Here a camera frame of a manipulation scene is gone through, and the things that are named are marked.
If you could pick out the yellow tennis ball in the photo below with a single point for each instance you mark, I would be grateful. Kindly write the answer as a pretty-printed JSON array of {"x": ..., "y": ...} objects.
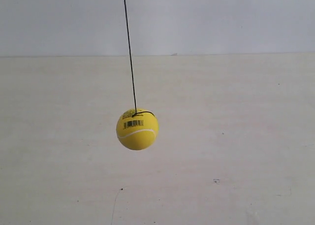
[{"x": 137, "y": 129}]

